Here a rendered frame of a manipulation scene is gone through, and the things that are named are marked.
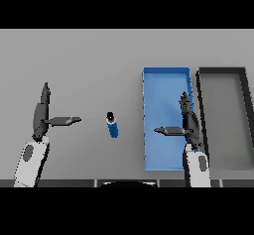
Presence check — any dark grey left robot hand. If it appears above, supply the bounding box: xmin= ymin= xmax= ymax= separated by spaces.
xmin=32 ymin=81 xmax=82 ymax=143

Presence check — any blue bin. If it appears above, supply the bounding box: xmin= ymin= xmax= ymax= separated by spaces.
xmin=142 ymin=66 xmax=201 ymax=173

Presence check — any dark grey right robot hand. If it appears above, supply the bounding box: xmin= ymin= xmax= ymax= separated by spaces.
xmin=153 ymin=91 xmax=205 ymax=152

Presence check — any dark grey bin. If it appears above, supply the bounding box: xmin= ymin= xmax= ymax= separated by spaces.
xmin=195 ymin=66 xmax=254 ymax=172

